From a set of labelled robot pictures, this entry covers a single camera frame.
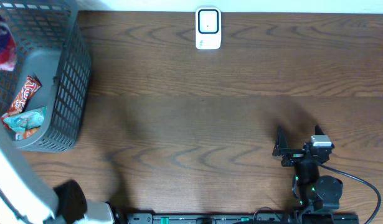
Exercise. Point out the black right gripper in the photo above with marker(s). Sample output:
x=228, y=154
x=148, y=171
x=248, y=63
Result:
x=281, y=149

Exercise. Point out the teal snack wrapper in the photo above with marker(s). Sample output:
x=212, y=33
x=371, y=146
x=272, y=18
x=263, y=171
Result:
x=26, y=120

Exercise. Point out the red orange chocolate bar wrapper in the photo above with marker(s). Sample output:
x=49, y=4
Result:
x=31, y=86

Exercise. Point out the purple red noodle packet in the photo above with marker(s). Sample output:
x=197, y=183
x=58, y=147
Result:
x=8, y=57

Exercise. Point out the small orange box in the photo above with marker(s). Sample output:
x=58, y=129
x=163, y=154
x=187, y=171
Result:
x=26, y=134

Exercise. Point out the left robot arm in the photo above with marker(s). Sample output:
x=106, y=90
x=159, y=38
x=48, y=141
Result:
x=25, y=198

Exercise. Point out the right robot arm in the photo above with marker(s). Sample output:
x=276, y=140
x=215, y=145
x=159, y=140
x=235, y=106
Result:
x=317, y=194

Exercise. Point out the dark grey plastic basket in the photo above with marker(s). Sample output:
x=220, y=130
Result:
x=51, y=49

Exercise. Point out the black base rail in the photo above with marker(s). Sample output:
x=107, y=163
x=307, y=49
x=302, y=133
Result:
x=147, y=218

